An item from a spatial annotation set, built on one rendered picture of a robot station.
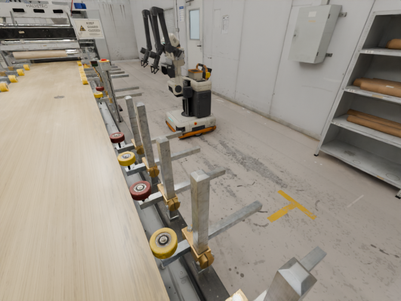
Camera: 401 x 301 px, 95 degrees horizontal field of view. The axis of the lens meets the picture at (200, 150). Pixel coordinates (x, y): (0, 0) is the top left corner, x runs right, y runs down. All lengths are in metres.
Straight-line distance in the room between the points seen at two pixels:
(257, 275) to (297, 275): 1.28
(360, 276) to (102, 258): 1.66
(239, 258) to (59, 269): 1.21
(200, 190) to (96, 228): 0.39
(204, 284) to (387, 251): 1.65
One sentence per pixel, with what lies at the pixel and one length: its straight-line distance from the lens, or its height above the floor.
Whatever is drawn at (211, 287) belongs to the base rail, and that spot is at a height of 0.70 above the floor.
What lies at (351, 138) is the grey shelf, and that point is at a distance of 3.14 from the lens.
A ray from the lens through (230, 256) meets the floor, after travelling 1.61.
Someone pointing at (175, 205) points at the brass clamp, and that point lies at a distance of 0.79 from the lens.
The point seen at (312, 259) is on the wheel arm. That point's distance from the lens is 0.71.
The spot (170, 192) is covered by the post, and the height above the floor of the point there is 0.88.
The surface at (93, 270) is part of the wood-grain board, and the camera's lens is 0.63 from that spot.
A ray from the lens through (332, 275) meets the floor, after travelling 1.79.
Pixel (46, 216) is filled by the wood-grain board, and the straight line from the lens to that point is 0.83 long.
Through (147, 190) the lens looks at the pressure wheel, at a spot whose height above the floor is 0.91.
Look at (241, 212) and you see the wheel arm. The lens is 0.78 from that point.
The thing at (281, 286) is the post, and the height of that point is 1.13.
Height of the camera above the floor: 1.42
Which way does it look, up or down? 33 degrees down
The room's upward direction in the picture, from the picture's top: straight up
